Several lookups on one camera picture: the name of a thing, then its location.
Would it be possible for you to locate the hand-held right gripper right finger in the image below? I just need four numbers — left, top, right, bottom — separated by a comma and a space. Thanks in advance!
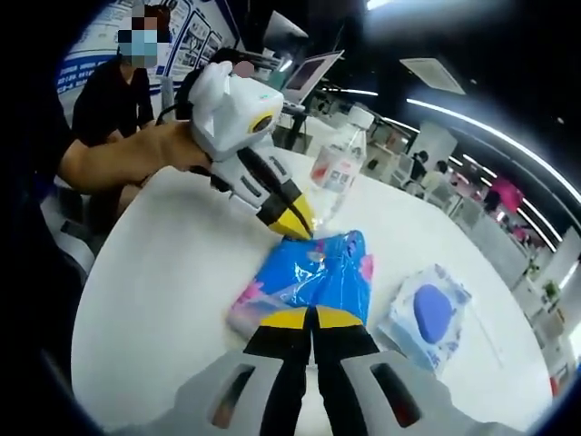
313, 306, 455, 436

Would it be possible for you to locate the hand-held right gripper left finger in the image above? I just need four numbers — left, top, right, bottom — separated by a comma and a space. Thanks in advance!
174, 306, 314, 436

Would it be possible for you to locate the clear plastic water bottle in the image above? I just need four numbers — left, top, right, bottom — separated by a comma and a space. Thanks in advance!
310, 104, 376, 231

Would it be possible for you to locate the blue plastic snack bag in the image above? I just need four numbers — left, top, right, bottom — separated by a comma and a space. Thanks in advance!
226, 229, 376, 340

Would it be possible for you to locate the packet with blue sponge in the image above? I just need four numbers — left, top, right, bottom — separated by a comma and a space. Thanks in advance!
376, 263, 473, 378

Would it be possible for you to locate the person's left hand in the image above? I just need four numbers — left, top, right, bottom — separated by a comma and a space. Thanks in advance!
174, 123, 214, 177

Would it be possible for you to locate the white-framed laptop screen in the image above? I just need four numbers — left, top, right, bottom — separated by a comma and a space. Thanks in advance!
281, 49, 345, 104

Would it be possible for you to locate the white table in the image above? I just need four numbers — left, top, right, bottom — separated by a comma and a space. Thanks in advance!
70, 144, 553, 432

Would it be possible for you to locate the black monitor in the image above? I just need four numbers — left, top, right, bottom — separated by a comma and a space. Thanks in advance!
264, 9, 310, 46

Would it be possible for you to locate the person's own black shirt torso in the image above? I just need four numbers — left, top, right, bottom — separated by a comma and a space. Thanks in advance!
71, 58, 156, 149

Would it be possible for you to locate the white square pillar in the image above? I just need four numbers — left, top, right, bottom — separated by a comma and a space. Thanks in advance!
419, 120, 458, 160

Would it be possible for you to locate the square ceiling air vent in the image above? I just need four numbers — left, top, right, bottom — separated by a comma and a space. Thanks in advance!
399, 56, 467, 95

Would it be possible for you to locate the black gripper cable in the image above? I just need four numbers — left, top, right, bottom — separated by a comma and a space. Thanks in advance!
156, 88, 194, 126

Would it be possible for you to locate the blue and white wall poster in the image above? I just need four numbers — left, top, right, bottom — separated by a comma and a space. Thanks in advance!
56, 0, 241, 96

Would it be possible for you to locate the pink wall screen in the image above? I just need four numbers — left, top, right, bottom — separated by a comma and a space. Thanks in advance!
492, 177, 526, 208

